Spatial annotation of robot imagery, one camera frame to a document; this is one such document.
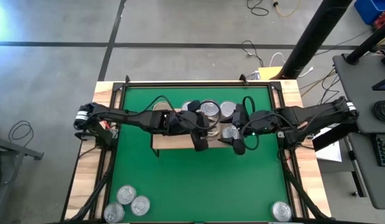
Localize small wooden box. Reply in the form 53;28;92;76
257;66;285;81

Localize green table mat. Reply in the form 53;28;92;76
113;86;294;223

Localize black slanted pole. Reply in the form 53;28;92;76
346;27;385;65

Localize yellow floor cable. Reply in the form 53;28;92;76
272;0;302;18

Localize grey desk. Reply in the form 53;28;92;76
332;53;385;210

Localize black floor cable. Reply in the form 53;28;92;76
7;119;35;144
299;67;344;106
241;39;265;68
246;0;270;17

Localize black keyboard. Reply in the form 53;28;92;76
375;133;385;167

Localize grey metal stand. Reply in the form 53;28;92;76
0;126;45;224

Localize white paper sheet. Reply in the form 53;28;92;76
313;127;343;163

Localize gold-rim can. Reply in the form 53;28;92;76
221;123;241;140

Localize coiled black cable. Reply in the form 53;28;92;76
372;99;385;125

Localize black metal table frame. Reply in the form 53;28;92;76
60;79;335;224

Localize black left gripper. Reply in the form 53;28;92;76
173;100;210;152

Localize black desk support bar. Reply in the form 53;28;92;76
312;124;359;152

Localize white floor cable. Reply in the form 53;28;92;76
269;52;314;78

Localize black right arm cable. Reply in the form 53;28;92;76
241;95;261;151

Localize silver lid white label can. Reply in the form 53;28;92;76
220;100;238;121

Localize blue plastic bin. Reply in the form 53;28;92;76
353;0;385;26

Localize gold lid tin can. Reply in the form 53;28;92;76
152;101;173;112

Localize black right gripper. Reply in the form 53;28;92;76
221;103;279;156

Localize silver lid red label can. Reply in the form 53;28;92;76
200;99;221;121

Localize red object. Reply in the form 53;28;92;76
373;14;385;32

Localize black corrugated column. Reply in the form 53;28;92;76
279;0;354;80

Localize wooden shelf black metal legs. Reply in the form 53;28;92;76
151;104;246;158

